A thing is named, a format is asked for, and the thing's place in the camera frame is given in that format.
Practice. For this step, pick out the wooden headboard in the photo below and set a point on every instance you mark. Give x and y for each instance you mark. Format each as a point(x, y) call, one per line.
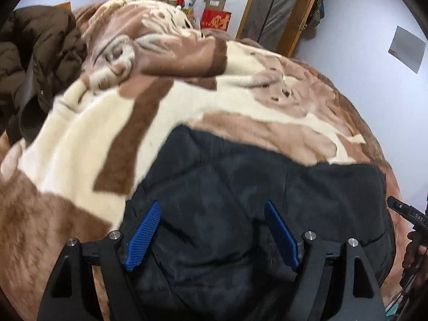
point(63, 6)

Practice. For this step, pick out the black puffer jacket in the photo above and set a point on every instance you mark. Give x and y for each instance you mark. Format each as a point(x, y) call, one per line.
point(234, 214)

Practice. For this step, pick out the red gift box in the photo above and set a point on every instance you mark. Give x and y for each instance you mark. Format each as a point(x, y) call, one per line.
point(215, 20)

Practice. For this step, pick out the wooden door frame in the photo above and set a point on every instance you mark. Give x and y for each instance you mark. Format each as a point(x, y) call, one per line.
point(247, 6)

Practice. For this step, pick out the person's right hand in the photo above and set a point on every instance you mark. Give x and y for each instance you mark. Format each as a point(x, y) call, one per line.
point(418, 257)

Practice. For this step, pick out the grey paper sheet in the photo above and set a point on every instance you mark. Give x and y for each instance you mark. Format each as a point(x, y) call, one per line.
point(407, 49)

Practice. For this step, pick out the hanging bags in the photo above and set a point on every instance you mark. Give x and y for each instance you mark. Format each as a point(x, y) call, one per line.
point(316, 15)

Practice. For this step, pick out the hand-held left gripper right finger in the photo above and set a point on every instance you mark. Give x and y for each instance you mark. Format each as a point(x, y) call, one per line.
point(282, 237)

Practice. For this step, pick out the open cardboard box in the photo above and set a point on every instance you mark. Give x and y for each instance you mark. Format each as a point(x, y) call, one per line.
point(214, 4)

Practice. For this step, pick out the grey door curtain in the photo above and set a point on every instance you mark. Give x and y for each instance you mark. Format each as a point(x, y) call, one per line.
point(276, 10)

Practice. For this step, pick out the brown puffer jacket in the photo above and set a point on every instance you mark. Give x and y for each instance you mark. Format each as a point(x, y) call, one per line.
point(36, 63)

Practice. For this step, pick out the brown and cream plush blanket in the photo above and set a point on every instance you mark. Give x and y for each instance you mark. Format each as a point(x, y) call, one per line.
point(133, 113)

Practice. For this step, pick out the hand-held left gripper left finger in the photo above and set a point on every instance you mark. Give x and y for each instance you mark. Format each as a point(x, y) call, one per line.
point(142, 237)

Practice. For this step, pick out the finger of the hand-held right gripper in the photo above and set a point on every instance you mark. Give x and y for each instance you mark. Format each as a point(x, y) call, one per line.
point(406, 212)

